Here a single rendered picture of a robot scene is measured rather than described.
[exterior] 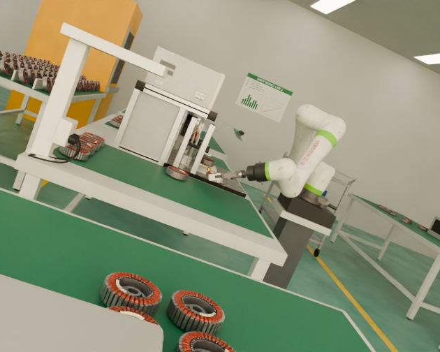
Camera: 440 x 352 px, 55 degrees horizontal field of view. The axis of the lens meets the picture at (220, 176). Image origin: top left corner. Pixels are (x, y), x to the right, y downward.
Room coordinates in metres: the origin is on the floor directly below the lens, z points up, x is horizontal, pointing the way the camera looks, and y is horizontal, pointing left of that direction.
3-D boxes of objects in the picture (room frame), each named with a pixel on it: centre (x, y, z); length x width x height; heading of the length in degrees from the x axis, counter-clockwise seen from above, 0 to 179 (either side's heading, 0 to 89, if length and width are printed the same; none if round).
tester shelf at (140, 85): (2.53, 0.41, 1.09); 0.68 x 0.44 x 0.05; 10
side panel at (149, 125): (2.19, 0.44, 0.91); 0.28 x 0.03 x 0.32; 100
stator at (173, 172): (2.07, 0.20, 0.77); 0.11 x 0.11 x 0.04
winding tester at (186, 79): (2.54, 0.42, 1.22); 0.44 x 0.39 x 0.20; 10
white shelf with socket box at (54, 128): (1.59, 0.51, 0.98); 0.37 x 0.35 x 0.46; 10
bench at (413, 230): (5.05, -2.41, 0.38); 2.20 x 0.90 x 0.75; 10
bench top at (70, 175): (2.54, 0.34, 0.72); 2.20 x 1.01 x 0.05; 10
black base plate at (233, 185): (2.58, 0.11, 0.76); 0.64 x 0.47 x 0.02; 10
